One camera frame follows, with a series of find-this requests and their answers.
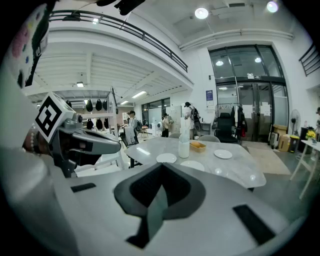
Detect tan rectangular tray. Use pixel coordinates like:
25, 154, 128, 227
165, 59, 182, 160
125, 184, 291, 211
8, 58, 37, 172
189, 141, 207, 153

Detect black standing fan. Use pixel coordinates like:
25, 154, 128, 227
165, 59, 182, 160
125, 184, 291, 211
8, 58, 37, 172
289, 109, 301, 137

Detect black cabinet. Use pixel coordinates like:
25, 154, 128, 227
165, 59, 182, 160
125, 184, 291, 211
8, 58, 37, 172
299, 126, 313, 151

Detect person's black patched top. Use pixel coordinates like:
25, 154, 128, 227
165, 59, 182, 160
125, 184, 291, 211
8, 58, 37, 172
6, 0, 56, 89

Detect black balcony railing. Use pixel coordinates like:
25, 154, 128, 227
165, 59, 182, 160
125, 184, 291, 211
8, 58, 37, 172
298, 42, 320, 77
48, 9, 189, 73

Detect white storage cabinet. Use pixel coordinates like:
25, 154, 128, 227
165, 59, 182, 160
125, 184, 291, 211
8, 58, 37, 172
172, 105, 187, 137

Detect round ceiling lamp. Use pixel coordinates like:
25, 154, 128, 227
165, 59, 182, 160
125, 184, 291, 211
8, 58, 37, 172
194, 7, 209, 20
266, 0, 279, 14

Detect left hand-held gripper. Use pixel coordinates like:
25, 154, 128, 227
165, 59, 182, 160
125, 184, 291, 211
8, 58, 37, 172
34, 91, 122, 179

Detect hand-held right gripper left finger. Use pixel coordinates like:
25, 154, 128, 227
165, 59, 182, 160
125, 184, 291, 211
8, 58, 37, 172
53, 162, 164, 256

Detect black bin yellow lid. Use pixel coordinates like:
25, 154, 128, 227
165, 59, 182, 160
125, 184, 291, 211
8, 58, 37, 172
287, 134, 300, 153

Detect black gaming chair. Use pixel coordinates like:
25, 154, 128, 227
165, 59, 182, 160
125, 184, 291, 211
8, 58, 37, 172
214, 112, 238, 144

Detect cardboard box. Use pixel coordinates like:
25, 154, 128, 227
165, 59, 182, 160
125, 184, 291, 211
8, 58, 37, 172
277, 134, 291, 152
272, 124, 288, 137

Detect person's left forearm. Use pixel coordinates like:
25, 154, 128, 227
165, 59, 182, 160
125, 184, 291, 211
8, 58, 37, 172
21, 126, 55, 158

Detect white side table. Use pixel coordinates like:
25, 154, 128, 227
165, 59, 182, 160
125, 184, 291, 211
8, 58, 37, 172
289, 139, 320, 200

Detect white plate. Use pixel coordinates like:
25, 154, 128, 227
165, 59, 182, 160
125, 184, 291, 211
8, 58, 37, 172
156, 152, 178, 164
179, 160, 205, 172
214, 149, 233, 160

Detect white pearl bracelet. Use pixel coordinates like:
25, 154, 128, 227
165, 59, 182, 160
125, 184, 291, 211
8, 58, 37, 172
27, 127, 36, 154

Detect black office chair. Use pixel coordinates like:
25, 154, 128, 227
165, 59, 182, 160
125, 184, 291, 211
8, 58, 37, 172
119, 131, 131, 148

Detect silver suitcase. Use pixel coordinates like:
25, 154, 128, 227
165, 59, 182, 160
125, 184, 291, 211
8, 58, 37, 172
268, 131, 280, 150

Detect black hanging coat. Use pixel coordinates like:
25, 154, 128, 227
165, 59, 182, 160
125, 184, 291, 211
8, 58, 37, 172
236, 106, 248, 138

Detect row of black hanging bags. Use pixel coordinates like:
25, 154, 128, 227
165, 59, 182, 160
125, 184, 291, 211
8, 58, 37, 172
65, 98, 110, 131

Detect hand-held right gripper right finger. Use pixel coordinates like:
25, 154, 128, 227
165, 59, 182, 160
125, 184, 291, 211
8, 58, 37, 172
149, 162, 300, 256

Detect beige rug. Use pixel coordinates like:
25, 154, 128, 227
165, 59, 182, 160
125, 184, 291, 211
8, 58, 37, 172
246, 146, 292, 176

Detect white rack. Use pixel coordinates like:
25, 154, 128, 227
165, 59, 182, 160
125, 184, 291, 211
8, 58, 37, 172
81, 86, 120, 141

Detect glass entrance doors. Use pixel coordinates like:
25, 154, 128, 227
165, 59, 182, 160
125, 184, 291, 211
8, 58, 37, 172
208, 44, 290, 143

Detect grey jacket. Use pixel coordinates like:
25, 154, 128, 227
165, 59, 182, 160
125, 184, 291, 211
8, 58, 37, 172
123, 126, 139, 147

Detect white pitcher blue lid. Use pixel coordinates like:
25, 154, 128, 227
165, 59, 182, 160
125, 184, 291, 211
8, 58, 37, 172
178, 132, 191, 159

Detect black head-mounted camera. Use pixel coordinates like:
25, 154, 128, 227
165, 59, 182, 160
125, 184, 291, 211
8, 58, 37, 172
96, 0, 146, 16

